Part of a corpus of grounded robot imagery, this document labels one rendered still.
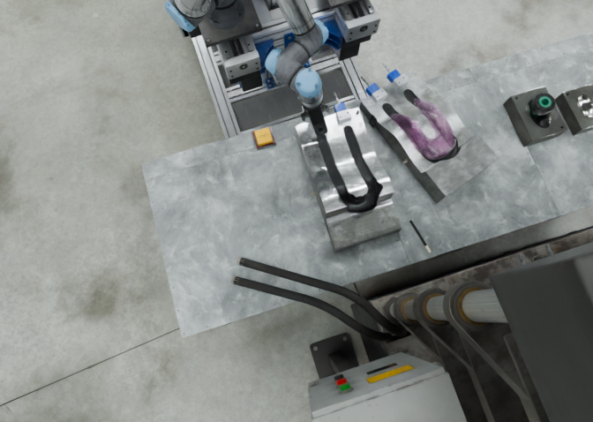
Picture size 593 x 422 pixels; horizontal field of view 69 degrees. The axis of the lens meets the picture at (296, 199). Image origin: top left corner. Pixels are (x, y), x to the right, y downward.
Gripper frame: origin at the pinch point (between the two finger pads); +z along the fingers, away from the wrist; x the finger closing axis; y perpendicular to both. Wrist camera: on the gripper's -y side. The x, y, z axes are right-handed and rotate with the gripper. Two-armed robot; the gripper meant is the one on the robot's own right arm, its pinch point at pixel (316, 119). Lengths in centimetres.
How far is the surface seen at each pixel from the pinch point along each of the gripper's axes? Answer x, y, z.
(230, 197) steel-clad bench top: 41.1, -16.5, 6.6
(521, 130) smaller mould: -76, -26, 18
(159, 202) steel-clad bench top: 68, -10, 4
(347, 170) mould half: -4.8, -21.8, 2.5
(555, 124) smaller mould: -88, -29, 16
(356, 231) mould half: -0.7, -44.3, 2.4
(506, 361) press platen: -17, -77, -69
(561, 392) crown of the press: -13, -70, -103
